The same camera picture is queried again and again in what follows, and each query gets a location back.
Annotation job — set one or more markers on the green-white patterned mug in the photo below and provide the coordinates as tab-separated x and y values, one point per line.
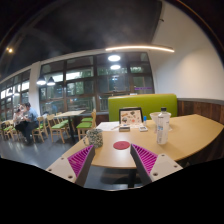
95	138

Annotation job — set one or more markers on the green-seated wooden chairs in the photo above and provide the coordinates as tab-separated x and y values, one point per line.
59	126

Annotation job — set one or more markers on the small ceiling spotlight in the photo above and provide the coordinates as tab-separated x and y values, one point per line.
10	50

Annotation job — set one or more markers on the green upholstered bench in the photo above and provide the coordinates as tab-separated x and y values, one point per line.
146	103

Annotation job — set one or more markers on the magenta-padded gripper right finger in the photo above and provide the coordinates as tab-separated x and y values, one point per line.
160	166

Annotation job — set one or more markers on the flat round red coaster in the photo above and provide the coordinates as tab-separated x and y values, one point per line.
121	145

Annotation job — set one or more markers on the clear black-capped drink bottle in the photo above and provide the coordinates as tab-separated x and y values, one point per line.
163	130

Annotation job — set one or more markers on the small blue-capped bottle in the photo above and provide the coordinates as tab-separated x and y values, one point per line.
145	121

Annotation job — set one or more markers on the curved linear ceiling light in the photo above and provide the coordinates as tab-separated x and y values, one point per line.
140	47

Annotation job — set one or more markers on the person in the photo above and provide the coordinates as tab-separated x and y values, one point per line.
31	120
17	116

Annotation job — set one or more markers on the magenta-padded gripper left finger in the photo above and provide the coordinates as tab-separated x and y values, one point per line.
63	168

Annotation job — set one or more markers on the wooden dining table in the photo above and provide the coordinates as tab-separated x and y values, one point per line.
70	113

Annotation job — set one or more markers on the white paper sheets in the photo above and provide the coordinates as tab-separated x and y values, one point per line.
107	126

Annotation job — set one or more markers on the pendant lamp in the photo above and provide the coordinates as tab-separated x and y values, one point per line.
41	81
50	81

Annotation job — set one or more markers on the round ceiling lamp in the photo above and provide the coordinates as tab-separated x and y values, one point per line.
115	67
114	58

